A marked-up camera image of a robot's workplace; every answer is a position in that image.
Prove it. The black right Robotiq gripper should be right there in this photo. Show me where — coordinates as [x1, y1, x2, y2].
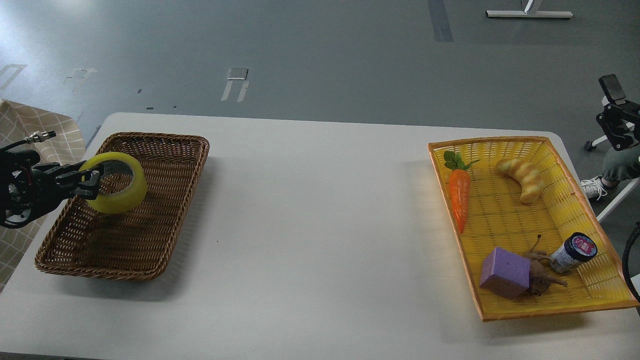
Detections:
[596, 74, 640, 151]

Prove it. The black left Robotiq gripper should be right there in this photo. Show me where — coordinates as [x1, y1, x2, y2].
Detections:
[0, 150, 103, 221]

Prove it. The yellow tape roll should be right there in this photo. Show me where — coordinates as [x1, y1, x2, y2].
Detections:
[78, 152, 147, 214]

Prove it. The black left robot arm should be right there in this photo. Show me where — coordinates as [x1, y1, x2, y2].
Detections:
[0, 131, 107, 229]

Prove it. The beige checkered cloth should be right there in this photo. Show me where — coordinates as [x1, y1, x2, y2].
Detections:
[0, 99, 86, 290]

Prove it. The seated person in grey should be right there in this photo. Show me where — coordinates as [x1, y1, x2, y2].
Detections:
[580, 145, 640, 201]

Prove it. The brown wicker basket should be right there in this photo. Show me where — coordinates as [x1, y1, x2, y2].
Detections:
[34, 132, 210, 281]

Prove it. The white stand base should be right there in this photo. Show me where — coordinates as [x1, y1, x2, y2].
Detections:
[485, 0, 574, 19]

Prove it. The toy bread croissant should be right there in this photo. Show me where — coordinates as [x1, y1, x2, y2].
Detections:
[494, 158, 546, 204]

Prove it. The small dark-lidded jar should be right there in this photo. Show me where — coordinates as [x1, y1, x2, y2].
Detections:
[550, 232, 598, 275]

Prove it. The orange toy carrot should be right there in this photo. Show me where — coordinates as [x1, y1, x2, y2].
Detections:
[443, 150, 480, 233]

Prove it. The yellow plastic basket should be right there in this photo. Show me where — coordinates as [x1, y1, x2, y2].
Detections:
[427, 136, 639, 322]

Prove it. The brown toy root figure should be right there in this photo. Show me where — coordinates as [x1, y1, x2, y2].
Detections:
[522, 234, 569, 297]

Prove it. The purple foam block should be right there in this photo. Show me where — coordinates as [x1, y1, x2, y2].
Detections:
[479, 247, 531, 300]

